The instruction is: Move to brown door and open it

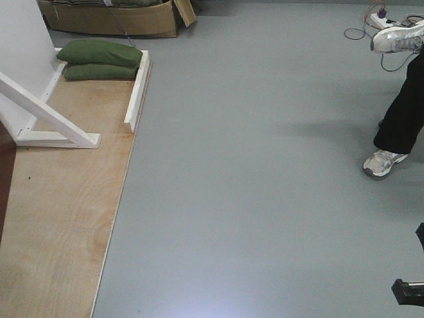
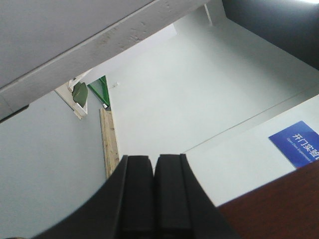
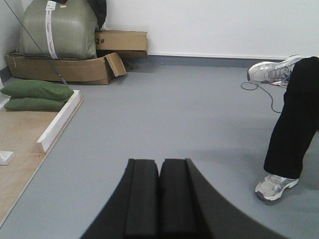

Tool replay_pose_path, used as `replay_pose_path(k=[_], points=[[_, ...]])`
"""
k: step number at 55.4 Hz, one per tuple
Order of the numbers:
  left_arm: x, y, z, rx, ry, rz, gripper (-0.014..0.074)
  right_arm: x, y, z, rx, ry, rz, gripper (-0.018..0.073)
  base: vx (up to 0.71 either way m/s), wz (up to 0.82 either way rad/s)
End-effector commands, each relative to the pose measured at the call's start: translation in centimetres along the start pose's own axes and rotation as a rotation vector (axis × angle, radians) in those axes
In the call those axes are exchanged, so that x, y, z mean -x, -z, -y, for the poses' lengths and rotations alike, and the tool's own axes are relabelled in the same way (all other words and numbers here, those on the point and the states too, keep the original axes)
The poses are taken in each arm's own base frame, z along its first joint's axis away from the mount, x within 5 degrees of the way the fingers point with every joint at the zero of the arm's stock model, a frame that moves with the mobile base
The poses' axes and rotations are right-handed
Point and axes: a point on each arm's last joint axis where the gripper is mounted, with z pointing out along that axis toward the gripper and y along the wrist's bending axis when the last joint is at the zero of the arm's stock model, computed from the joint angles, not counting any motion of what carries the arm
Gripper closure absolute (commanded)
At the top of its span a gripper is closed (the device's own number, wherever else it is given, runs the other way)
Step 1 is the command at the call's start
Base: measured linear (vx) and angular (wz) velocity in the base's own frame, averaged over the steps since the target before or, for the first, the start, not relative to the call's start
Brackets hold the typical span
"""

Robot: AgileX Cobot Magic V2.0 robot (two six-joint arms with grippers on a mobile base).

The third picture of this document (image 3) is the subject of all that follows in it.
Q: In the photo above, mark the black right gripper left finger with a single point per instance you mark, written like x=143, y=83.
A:
x=132, y=210

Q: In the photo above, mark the plywood base platform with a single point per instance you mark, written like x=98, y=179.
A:
x=19, y=132

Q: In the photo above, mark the black jacket behind sack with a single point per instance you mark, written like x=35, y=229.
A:
x=99, y=8

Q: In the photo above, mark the thin dark rod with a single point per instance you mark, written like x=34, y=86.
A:
x=37, y=44

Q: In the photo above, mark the open cardboard box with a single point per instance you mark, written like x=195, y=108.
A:
x=98, y=71

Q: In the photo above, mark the white far edge rail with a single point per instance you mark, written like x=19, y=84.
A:
x=59, y=123

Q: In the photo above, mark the seated person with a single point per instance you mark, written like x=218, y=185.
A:
x=297, y=123

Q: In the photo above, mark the upper green sandbag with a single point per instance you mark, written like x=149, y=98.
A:
x=37, y=89

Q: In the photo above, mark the grey-green woven sack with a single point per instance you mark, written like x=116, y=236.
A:
x=62, y=31

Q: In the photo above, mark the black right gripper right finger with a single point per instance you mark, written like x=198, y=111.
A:
x=191, y=208

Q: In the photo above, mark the lower green sandbag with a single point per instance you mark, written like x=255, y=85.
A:
x=34, y=104

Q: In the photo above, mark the green sandbag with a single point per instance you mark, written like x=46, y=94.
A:
x=34, y=104
x=37, y=89

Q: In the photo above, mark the closed cardboard box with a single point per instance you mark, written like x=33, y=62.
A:
x=128, y=44

